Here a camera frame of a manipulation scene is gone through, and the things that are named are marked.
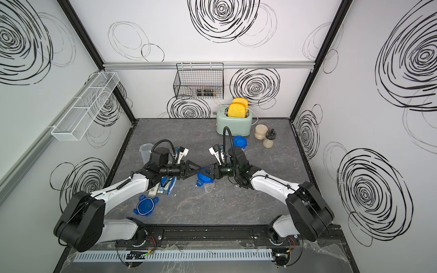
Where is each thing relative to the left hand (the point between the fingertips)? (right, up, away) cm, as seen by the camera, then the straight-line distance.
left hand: (198, 171), depth 78 cm
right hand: (+2, 0, -2) cm, 3 cm away
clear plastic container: (-34, +8, +21) cm, 41 cm away
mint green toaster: (+22, +22, +24) cm, 39 cm away
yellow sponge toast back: (+22, +37, +21) cm, 48 cm away
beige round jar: (+35, +20, +27) cm, 48 cm away
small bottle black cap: (+39, +13, +24) cm, 48 cm away
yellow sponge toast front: (+20, +32, +21) cm, 43 cm away
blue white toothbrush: (-16, -10, +11) cm, 21 cm away
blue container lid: (-26, -18, +4) cm, 32 cm away
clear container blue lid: (+4, -5, -2) cm, 7 cm away
